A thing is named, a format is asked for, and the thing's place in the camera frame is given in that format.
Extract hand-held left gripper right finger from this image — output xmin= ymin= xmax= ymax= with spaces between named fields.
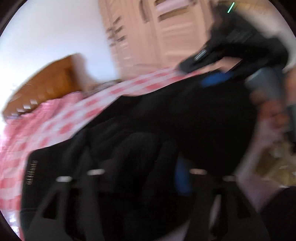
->
xmin=174 ymin=160 xmax=271 ymax=241

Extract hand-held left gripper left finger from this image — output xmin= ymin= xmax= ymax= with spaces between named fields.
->
xmin=24 ymin=170 xmax=111 ymax=241

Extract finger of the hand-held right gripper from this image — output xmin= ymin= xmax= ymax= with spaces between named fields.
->
xmin=201 ymin=59 xmax=255 ymax=88
xmin=178 ymin=45 xmax=232 ymax=73

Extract black pants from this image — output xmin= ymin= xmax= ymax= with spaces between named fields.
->
xmin=20 ymin=72 xmax=259 ymax=241

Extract light wooden wardrobe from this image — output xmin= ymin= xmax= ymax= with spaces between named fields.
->
xmin=98 ymin=0 xmax=222 ymax=70

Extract pink checkered bed sheet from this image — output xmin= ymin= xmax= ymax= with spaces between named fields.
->
xmin=0 ymin=66 xmax=208 ymax=209

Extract pink quilt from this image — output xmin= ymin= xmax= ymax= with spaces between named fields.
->
xmin=3 ymin=91 xmax=86 ymax=123

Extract wooden bed headboard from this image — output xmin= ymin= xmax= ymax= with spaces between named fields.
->
xmin=2 ymin=54 xmax=87 ymax=118

